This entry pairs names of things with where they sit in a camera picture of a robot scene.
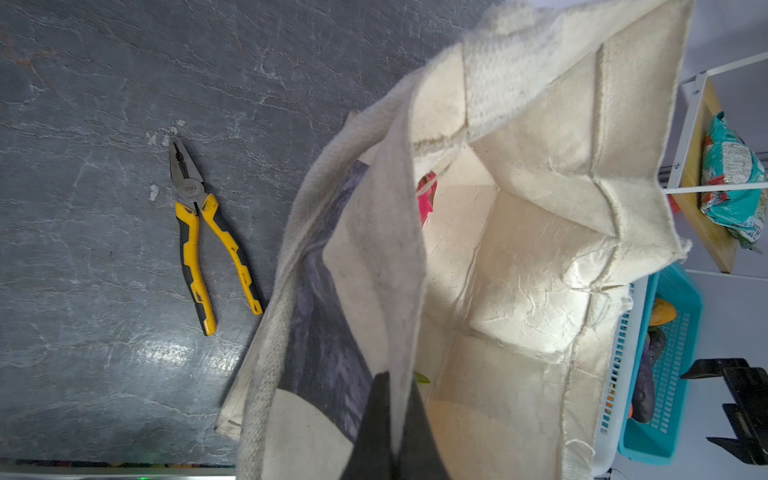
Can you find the purple eggplant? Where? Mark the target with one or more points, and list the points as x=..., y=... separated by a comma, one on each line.
x=644, y=395

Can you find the yellow bell pepper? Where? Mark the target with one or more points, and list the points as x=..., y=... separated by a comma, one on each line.
x=663, y=312

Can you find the teal snack bag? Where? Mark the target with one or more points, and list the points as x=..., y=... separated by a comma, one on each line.
x=727, y=160

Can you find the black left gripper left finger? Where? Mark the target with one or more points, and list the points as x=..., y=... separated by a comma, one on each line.
x=371, y=456

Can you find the white plastic basket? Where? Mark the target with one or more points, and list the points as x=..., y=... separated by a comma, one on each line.
x=616, y=397

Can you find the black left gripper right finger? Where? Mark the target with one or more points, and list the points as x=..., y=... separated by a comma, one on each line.
x=418, y=456

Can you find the pink dragon fruit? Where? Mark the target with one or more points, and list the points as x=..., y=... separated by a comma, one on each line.
x=426, y=190

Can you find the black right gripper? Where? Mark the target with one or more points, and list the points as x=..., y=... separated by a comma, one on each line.
x=747, y=414

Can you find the cream canvas grocery bag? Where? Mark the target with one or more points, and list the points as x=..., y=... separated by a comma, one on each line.
x=546, y=128

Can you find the teal plastic basket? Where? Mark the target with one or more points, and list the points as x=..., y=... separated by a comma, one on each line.
x=656, y=442

